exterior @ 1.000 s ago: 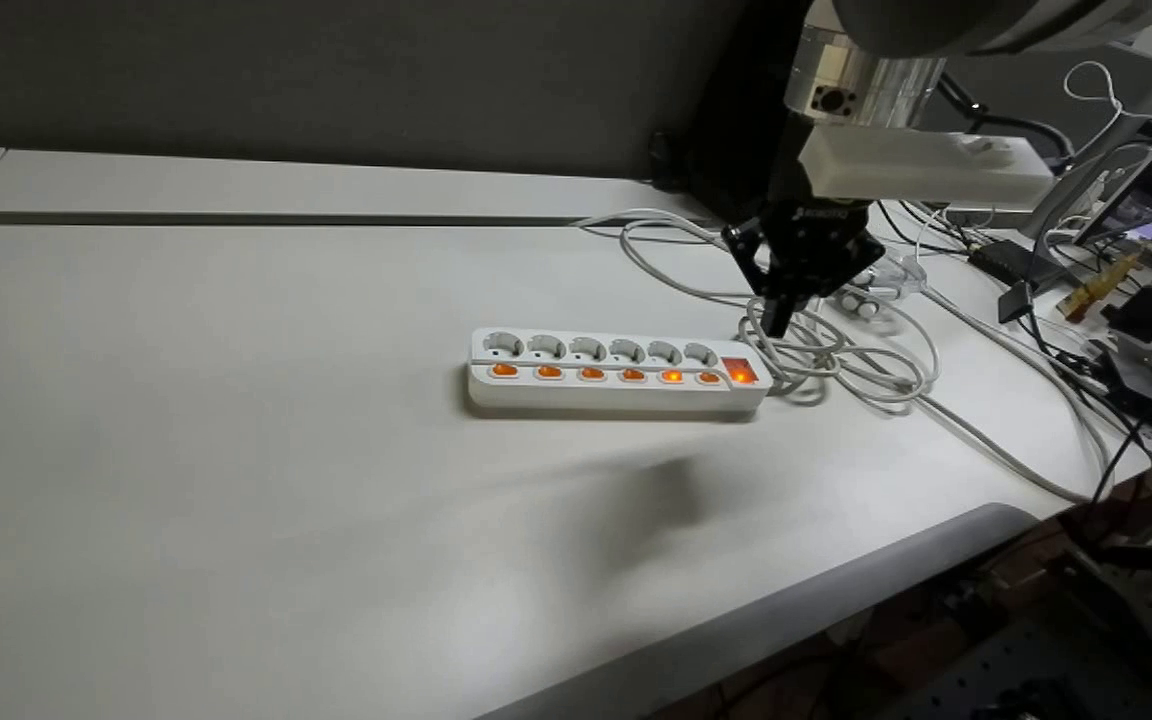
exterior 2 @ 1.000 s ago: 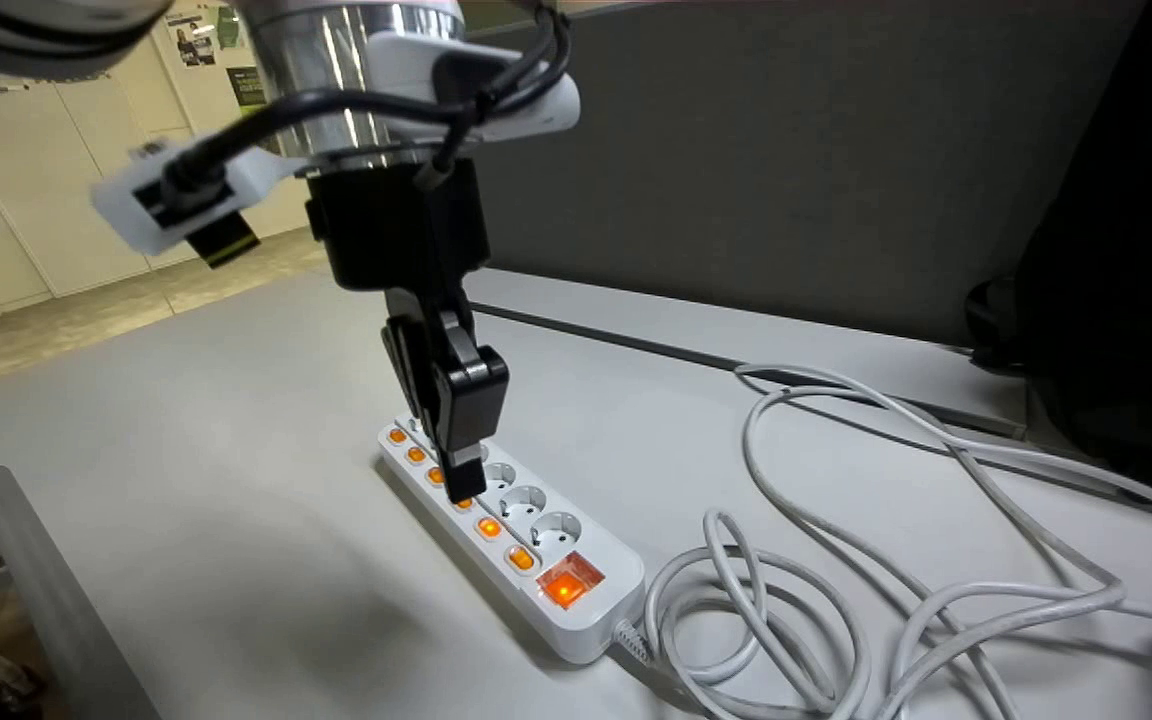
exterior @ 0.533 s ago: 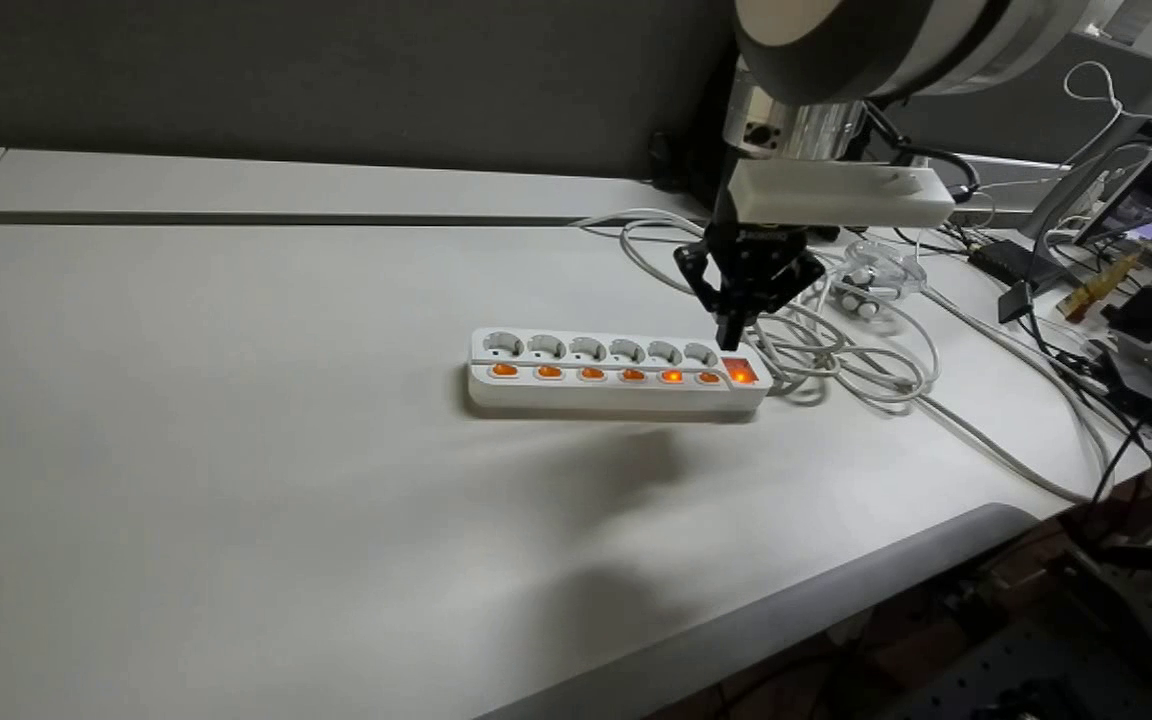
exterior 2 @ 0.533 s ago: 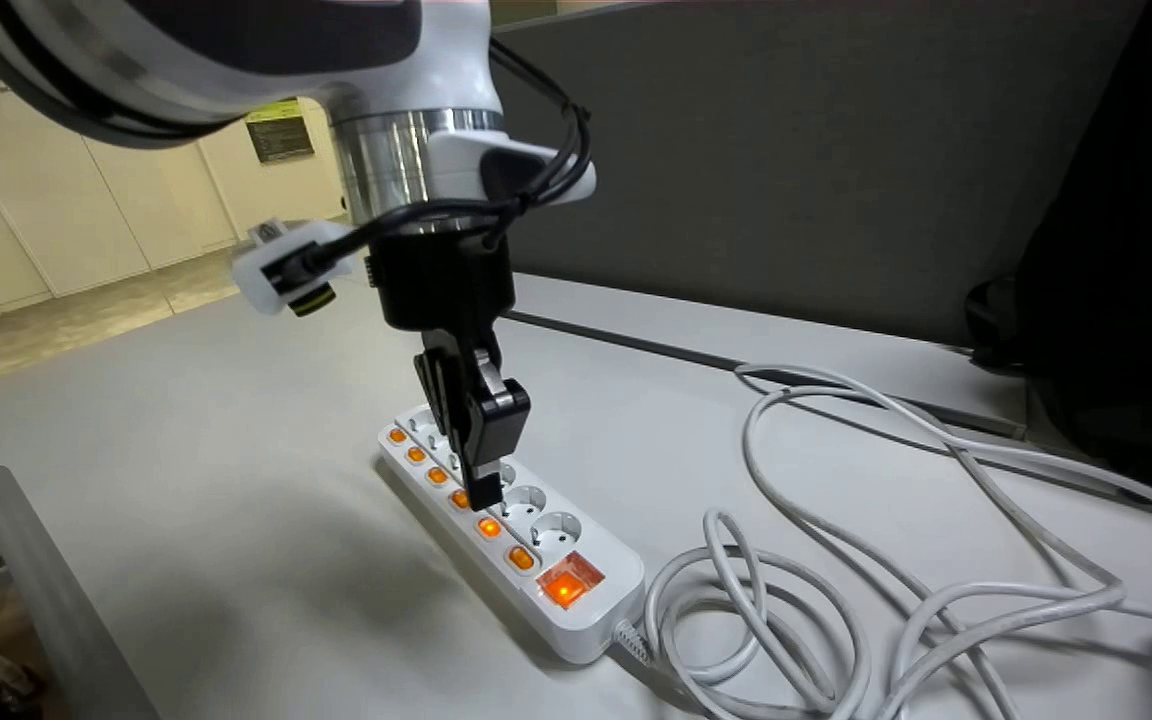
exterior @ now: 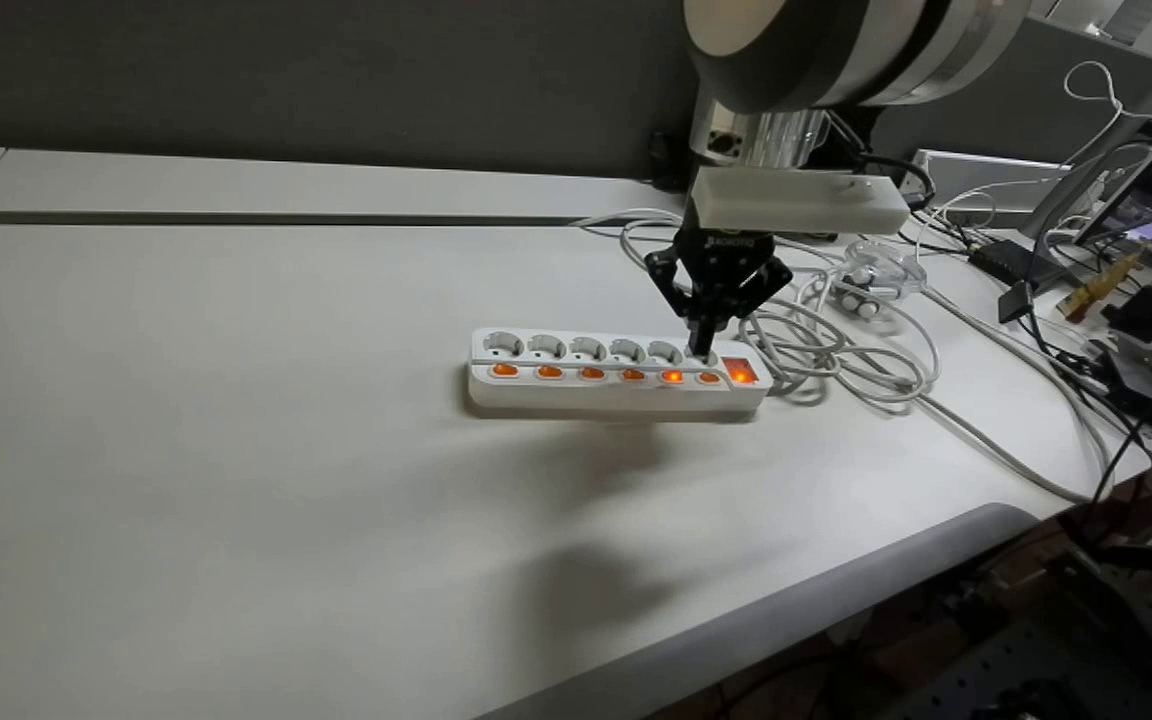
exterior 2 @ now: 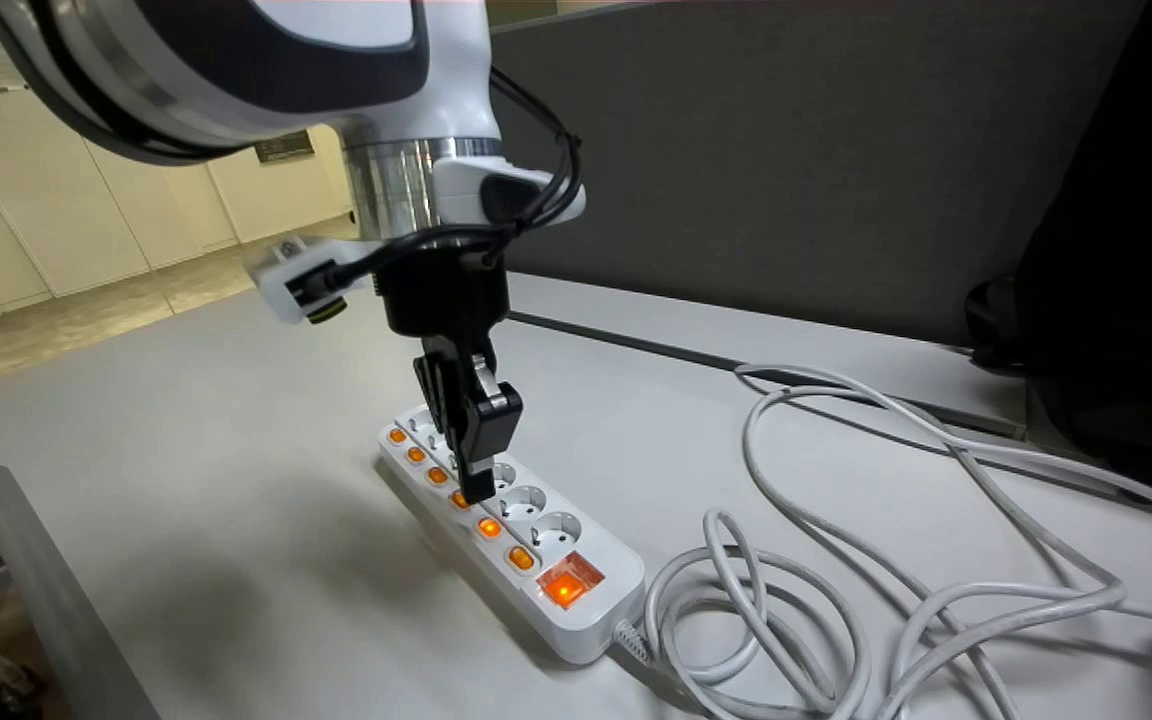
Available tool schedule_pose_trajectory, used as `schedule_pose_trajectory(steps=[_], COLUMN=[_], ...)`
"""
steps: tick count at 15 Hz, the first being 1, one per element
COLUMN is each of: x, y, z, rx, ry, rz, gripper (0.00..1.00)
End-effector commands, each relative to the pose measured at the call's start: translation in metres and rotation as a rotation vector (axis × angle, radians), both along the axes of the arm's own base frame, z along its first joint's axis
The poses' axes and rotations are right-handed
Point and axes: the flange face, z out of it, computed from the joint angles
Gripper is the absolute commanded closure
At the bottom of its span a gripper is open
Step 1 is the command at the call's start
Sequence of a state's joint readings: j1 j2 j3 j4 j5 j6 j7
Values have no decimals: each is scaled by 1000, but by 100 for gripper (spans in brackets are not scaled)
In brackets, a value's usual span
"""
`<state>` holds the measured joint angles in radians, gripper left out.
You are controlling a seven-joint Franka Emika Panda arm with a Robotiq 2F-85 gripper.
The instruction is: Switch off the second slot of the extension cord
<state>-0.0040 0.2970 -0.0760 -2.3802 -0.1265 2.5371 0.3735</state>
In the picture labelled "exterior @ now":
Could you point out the white gripper block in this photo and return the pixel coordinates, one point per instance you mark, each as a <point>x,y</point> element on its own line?
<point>803,202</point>

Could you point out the white six-socket power strip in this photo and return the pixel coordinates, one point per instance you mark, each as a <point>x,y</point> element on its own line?
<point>603,386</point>

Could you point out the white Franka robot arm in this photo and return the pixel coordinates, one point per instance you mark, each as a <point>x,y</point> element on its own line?
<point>841,52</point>

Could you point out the white plug adapter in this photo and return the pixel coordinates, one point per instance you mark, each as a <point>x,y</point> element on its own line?
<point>870,288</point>

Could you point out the black small box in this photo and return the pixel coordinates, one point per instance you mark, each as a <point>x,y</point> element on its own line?
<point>1000,273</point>

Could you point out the grey equipment box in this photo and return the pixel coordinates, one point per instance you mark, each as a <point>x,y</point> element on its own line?
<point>990,183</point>

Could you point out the yellow hand tool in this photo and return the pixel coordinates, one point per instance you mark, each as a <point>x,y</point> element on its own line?
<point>1096,284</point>

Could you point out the dark grey partition panel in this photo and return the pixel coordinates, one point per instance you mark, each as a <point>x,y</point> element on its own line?
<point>309,80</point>

